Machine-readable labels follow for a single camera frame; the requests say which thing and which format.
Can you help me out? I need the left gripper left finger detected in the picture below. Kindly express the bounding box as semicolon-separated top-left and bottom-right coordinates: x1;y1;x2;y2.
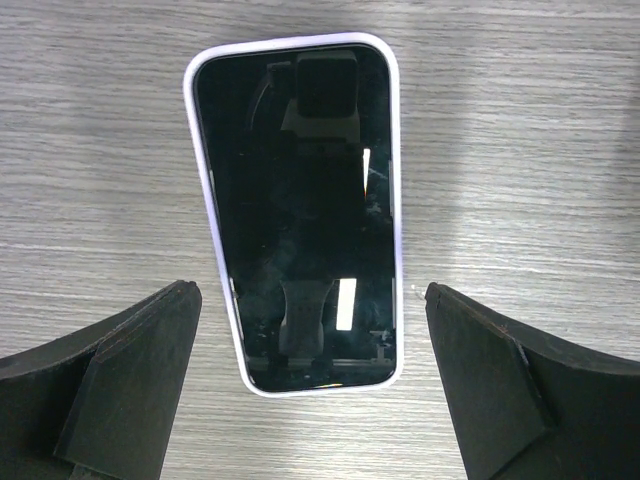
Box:
1;280;202;479

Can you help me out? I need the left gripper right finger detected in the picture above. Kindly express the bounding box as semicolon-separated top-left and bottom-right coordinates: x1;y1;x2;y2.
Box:
425;283;639;479

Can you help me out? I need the phone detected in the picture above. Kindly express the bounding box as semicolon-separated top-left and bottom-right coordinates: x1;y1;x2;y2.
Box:
182;32;404;398

